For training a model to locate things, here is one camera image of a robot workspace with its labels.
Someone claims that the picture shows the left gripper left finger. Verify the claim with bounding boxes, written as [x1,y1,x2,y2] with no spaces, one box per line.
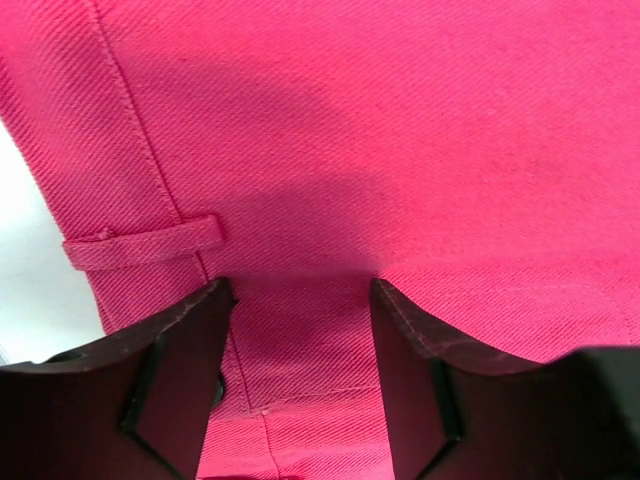
[1,278,235,479]

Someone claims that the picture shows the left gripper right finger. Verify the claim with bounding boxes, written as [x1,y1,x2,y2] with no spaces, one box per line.
[369,279,639,479]

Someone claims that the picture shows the pink trousers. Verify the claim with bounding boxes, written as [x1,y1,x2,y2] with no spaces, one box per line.
[1,1,639,479]

